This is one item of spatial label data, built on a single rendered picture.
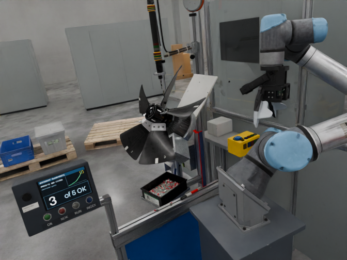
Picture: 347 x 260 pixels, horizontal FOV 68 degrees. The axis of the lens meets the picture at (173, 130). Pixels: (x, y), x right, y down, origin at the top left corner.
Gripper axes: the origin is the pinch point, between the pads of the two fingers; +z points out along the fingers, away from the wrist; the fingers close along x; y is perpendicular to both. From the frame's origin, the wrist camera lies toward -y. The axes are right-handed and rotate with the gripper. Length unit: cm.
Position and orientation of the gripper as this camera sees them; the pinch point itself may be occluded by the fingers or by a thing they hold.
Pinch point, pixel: (264, 122)
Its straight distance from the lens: 97.3
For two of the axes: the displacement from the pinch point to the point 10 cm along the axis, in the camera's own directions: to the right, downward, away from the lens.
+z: 0.8, 9.5, 3.0
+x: 6.9, -2.7, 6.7
